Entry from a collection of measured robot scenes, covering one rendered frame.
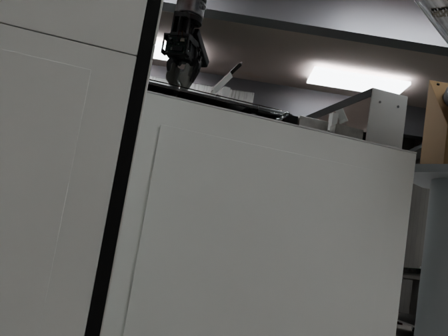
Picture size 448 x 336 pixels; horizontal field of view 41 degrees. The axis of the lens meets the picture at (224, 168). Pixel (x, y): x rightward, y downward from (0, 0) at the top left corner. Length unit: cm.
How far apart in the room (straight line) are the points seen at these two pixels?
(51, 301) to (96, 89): 32
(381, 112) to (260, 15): 402
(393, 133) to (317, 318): 46
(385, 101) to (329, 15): 406
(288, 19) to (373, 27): 74
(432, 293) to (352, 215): 33
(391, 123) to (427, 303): 43
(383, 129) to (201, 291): 56
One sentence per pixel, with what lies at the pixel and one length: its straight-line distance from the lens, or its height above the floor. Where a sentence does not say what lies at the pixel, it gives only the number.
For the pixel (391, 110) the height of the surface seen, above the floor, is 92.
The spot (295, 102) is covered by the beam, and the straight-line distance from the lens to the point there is 856.
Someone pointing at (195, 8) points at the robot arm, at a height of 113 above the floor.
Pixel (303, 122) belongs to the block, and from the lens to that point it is 151.
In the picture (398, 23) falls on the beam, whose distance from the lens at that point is 557.
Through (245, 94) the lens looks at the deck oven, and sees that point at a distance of 618.
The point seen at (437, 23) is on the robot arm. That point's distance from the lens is 138.
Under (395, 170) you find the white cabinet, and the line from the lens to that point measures 133.
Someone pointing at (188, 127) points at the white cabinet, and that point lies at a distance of 116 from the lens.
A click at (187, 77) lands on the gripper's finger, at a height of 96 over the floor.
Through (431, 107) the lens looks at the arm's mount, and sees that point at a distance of 163.
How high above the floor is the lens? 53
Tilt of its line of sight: 8 degrees up
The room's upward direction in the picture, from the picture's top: 9 degrees clockwise
